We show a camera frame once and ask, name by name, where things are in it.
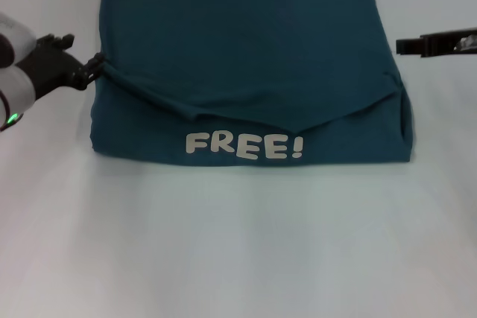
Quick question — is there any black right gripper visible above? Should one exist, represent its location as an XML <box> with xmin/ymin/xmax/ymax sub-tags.
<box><xmin>395</xmin><ymin>26</ymin><xmax>477</xmax><ymax>60</ymax></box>

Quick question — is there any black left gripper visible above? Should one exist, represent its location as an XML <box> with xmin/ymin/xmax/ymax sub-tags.
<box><xmin>15</xmin><ymin>33</ymin><xmax>107</xmax><ymax>98</ymax></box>

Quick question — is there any clear cable plug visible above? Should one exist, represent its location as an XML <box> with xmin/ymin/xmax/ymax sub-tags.
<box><xmin>452</xmin><ymin>34</ymin><xmax>477</xmax><ymax>51</ymax></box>

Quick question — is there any teal blue shirt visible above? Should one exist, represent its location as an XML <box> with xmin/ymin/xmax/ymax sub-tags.
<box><xmin>90</xmin><ymin>0</ymin><xmax>415</xmax><ymax>167</ymax></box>

